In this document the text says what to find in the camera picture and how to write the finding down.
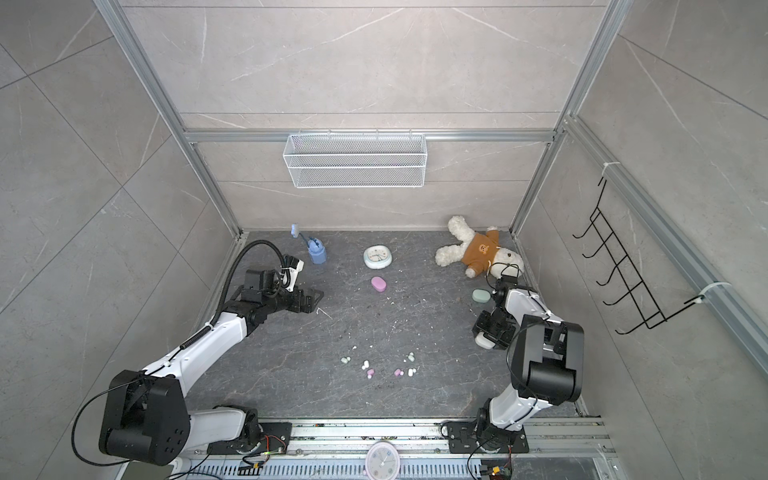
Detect white teddy bear brown shirt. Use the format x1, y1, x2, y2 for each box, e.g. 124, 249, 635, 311
435, 215, 524, 279

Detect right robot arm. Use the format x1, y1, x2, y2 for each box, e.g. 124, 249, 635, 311
472, 264, 584, 437

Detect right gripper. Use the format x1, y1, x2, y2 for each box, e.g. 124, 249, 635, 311
475, 310, 518, 349

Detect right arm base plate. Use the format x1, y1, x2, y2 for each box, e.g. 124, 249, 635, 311
440, 421, 530, 454

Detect pink earbud case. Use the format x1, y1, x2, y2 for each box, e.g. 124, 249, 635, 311
371, 276, 387, 293

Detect white wire basket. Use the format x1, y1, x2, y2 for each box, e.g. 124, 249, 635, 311
283, 133, 428, 189

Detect white round bowl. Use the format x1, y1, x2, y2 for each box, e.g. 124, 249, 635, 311
363, 245, 393, 270

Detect white round clock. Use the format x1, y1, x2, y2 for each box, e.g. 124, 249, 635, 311
364, 441, 401, 480

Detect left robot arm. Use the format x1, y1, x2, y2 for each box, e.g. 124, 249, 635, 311
95, 239, 324, 467

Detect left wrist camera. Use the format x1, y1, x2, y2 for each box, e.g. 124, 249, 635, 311
281, 255, 304, 292

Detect black wall hook rack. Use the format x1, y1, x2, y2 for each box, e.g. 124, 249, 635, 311
571, 177, 705, 336

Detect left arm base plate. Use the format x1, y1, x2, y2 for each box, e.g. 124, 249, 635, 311
206, 422, 293, 456

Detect white earbud case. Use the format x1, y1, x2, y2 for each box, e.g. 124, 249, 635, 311
475, 333, 495, 350

